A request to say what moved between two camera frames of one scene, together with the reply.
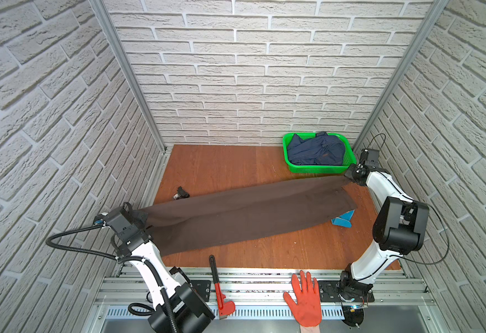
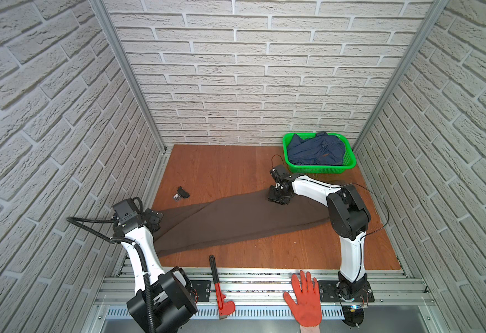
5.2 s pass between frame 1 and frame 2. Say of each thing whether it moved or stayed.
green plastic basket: stayed
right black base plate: stayed
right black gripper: moved
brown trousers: stayed
